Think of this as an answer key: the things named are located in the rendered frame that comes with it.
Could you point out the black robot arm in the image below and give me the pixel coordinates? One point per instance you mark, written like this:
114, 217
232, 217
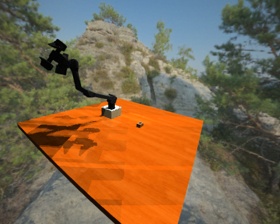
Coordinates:
61, 68

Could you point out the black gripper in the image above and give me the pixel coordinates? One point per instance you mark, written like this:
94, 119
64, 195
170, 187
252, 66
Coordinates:
54, 55

